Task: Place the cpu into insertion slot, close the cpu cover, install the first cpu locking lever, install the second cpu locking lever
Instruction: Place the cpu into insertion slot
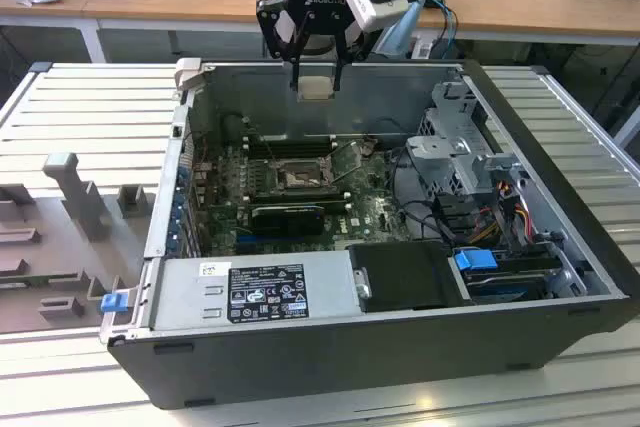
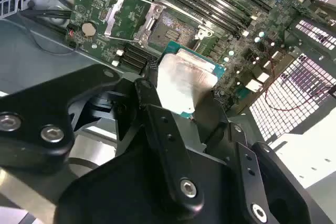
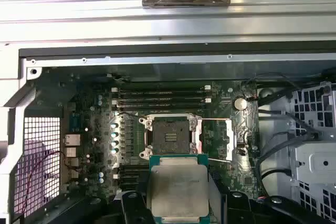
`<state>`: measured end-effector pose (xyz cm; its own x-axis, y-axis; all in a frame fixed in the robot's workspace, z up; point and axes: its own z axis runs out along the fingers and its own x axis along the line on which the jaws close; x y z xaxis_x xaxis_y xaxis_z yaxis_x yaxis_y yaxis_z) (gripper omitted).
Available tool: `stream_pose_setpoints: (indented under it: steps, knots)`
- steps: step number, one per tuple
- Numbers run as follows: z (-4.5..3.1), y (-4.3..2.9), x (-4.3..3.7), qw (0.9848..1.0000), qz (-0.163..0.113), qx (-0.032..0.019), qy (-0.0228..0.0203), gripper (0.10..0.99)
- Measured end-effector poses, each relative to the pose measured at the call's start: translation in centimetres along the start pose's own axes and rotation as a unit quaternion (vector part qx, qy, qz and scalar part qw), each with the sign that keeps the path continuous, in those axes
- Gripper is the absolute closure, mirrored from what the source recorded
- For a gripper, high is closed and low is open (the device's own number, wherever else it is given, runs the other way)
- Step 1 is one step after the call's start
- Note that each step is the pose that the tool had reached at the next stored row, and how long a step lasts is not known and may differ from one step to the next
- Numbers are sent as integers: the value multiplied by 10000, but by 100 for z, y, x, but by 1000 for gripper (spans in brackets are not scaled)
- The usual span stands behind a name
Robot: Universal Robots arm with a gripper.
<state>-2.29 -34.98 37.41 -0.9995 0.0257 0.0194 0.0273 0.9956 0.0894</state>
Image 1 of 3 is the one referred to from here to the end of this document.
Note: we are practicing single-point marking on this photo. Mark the blue case latch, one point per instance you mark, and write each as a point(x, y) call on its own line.
point(114, 304)

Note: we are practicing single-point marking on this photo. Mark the grey power supply unit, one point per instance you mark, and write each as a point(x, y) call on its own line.
point(185, 292)

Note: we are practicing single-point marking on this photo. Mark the hard disk in blue carrier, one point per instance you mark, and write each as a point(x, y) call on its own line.
point(475, 260)

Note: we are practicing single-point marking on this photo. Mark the black ram stick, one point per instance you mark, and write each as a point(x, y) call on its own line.
point(300, 193)
point(290, 149)

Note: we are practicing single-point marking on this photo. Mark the black graphics card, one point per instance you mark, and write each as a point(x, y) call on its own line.
point(287, 221)

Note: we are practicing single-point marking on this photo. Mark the thin metal locking lever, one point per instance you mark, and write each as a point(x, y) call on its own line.
point(270, 152)

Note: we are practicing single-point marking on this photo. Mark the green motherboard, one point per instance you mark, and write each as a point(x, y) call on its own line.
point(372, 207)

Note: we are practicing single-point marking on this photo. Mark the short wooden desk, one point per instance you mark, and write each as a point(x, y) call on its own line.
point(50, 12)

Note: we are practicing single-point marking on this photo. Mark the metal drive cage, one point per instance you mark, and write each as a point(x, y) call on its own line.
point(450, 167)

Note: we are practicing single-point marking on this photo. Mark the square beige cpu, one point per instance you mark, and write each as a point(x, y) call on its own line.
point(315, 88)

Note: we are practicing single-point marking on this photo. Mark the green ram stick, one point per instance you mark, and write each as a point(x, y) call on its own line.
point(30, 283)

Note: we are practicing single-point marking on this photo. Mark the black open pc case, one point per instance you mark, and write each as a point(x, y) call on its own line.
point(350, 372)

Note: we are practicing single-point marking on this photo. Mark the grey parts rack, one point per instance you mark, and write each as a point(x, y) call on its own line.
point(55, 227)

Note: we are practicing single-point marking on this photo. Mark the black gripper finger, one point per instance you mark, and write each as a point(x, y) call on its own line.
point(356, 39)
point(272, 22)

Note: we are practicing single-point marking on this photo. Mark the cpu socket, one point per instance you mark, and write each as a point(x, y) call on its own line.
point(300, 178)

